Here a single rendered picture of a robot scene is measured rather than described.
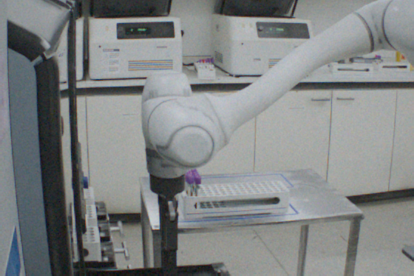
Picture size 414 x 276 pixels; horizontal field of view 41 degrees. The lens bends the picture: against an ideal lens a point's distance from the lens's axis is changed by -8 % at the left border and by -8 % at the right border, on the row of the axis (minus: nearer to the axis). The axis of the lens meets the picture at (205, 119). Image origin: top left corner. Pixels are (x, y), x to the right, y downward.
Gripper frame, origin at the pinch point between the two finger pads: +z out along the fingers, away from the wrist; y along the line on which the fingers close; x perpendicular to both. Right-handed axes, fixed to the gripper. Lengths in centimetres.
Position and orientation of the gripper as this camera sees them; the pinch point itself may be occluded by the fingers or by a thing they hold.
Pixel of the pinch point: (168, 258)
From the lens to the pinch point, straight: 133.0
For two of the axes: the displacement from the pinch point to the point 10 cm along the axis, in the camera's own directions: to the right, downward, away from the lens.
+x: 9.8, -0.4, 2.1
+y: 2.1, 2.2, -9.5
